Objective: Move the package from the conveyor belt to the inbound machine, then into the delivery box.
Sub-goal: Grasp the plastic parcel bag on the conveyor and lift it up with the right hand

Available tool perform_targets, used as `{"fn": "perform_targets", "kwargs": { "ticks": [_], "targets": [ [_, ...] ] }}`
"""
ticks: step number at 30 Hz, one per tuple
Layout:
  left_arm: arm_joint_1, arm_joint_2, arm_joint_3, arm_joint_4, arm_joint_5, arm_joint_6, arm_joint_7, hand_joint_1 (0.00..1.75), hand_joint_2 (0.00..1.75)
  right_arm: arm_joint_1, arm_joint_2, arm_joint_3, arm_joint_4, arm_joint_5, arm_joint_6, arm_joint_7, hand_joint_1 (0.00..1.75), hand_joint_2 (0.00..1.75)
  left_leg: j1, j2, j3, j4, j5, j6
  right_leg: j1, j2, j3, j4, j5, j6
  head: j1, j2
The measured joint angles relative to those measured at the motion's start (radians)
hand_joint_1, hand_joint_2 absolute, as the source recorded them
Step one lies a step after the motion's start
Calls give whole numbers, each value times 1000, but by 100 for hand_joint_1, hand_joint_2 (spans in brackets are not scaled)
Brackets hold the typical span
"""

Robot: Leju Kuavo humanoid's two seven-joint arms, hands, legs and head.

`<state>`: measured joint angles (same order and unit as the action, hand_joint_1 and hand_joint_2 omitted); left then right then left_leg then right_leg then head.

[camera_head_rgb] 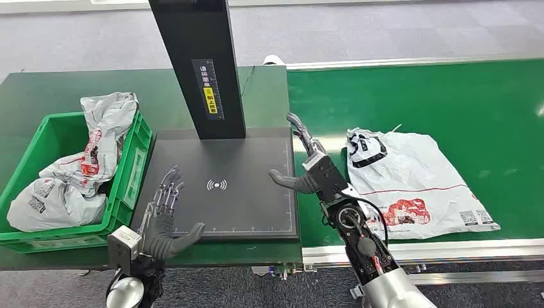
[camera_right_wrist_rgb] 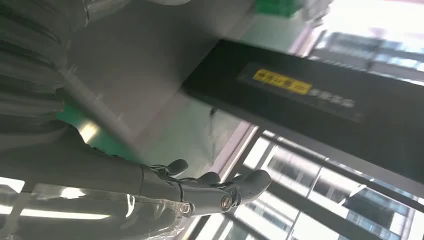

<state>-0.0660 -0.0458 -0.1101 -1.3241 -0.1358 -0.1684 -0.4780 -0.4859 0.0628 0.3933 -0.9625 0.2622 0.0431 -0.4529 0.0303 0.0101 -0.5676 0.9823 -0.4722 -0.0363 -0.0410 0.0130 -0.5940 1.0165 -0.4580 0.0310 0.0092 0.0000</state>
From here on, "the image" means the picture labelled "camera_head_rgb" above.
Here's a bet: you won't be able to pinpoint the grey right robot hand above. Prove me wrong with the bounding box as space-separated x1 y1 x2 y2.
268 112 327 195

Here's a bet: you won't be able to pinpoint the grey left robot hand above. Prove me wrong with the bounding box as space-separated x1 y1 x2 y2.
138 166 206 261

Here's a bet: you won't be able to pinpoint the white package with red print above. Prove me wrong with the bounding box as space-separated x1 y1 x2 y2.
344 126 502 241

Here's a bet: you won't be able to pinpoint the black inbound scanner machine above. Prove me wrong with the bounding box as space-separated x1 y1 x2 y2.
129 0 300 243

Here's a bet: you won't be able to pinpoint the low crumpled white package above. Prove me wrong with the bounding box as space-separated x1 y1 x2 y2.
6 177 108 234

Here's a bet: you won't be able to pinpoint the tall crumpled white package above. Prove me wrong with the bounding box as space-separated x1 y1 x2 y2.
40 92 140 198

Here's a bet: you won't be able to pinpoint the green conveyor belt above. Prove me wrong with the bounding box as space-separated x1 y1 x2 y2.
287 58 544 248

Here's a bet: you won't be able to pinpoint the green plastic crate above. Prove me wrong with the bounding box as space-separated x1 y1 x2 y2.
0 111 153 255

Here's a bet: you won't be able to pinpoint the metal brackets under table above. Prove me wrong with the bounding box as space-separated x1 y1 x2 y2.
250 263 318 282

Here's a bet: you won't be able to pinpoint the black yellow label sticker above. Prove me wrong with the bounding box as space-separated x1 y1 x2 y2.
191 58 225 121

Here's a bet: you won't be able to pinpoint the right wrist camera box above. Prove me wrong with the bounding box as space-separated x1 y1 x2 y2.
302 151 350 201

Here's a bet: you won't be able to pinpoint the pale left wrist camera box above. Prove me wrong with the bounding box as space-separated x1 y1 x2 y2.
106 226 143 277

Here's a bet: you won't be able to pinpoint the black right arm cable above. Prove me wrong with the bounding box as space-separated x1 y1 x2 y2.
348 195 389 248

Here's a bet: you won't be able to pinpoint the thin black machine cable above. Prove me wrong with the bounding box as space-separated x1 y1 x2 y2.
240 65 256 98

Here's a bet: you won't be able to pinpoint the aluminium conveyor rail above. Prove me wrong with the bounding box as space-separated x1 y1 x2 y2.
302 237 544 270
285 53 544 71

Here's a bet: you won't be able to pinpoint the aluminium frame beam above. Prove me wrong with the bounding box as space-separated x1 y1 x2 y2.
407 271 544 285

